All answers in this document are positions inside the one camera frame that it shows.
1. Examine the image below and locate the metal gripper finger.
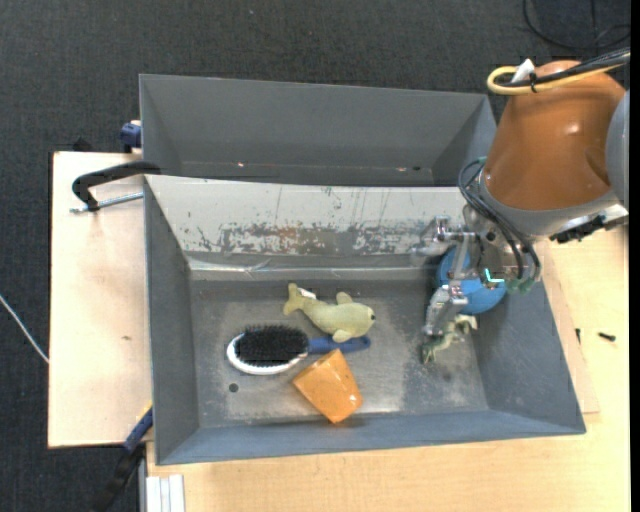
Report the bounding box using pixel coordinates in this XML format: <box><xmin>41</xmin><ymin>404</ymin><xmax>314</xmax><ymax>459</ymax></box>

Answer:
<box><xmin>410</xmin><ymin>214</ymin><xmax>464</xmax><ymax>257</ymax></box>
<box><xmin>422</xmin><ymin>282</ymin><xmax>470</xmax><ymax>336</ymax></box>

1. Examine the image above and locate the green toy lizard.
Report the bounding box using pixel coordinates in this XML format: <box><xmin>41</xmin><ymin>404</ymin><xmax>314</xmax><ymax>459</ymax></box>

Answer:
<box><xmin>419</xmin><ymin>315</ymin><xmax>477</xmax><ymax>366</ymax></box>

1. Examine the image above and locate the blue ball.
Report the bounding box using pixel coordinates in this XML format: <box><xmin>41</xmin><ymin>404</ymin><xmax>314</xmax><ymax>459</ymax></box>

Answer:
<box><xmin>436</xmin><ymin>247</ymin><xmax>509</xmax><ymax>316</ymax></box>

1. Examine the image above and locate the yellow-green plush fish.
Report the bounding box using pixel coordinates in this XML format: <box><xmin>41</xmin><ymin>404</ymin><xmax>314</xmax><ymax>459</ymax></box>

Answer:
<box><xmin>282</xmin><ymin>282</ymin><xmax>377</xmax><ymax>344</ymax></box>

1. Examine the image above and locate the orange plastic cup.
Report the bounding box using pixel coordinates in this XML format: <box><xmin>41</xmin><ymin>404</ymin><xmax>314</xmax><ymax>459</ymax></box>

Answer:
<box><xmin>292</xmin><ymin>348</ymin><xmax>365</xmax><ymax>425</ymax></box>

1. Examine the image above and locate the blue and white hairbrush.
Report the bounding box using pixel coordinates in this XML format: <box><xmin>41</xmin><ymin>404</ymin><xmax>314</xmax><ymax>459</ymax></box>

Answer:
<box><xmin>225</xmin><ymin>323</ymin><xmax>373</xmax><ymax>377</ymax></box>

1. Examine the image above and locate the grey metal bin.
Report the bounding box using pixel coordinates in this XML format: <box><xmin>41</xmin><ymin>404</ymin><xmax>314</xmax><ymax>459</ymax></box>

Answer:
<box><xmin>138</xmin><ymin>73</ymin><xmax>587</xmax><ymax>466</ymax></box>

